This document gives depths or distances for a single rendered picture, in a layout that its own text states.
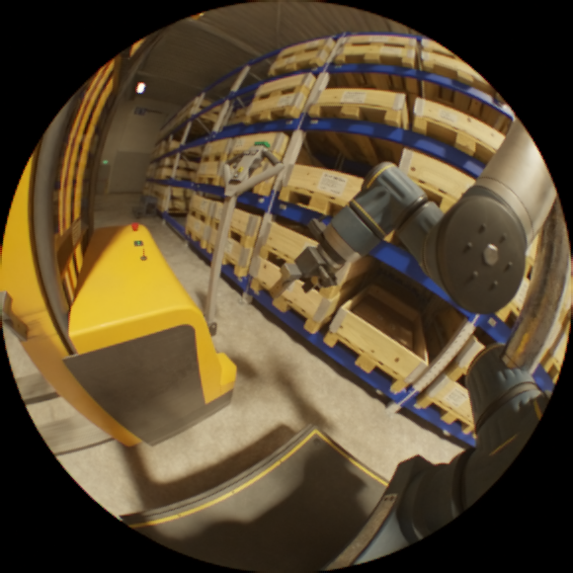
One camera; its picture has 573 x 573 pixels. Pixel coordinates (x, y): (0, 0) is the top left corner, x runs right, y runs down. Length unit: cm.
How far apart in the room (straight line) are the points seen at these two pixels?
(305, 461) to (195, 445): 61
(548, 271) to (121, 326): 93
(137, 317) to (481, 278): 50
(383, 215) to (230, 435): 120
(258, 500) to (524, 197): 93
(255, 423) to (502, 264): 124
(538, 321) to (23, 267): 101
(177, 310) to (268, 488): 71
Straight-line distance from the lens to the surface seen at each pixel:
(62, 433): 140
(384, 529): 51
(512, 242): 20
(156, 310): 41
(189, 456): 116
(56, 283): 44
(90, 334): 42
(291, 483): 84
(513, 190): 23
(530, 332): 57
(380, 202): 35
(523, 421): 46
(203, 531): 83
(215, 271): 92
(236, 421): 121
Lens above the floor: 115
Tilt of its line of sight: 25 degrees down
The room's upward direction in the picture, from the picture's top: 20 degrees clockwise
